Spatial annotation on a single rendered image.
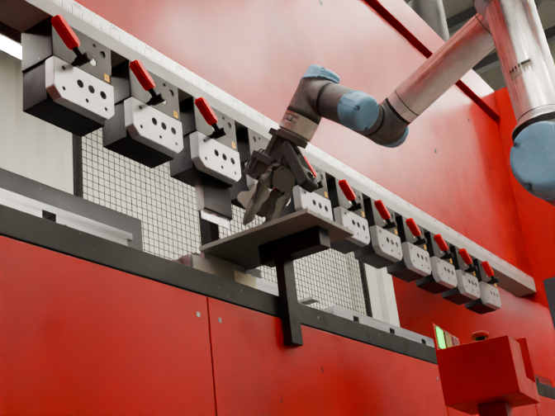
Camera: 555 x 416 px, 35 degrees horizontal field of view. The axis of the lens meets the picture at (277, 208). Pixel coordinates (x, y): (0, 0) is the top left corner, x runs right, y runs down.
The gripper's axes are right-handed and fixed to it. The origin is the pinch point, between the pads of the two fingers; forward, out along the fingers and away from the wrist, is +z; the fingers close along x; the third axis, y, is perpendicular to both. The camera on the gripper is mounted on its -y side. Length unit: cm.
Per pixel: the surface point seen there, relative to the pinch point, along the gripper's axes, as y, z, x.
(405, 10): 80, -90, -122
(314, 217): -16.8, -6.7, 6.4
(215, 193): 13.6, -1.8, 0.9
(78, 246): -16, 12, 56
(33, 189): 63, 18, 7
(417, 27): 78, -88, -131
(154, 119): 16.6, -10.1, 23.8
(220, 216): 11.1, 2.3, -1.1
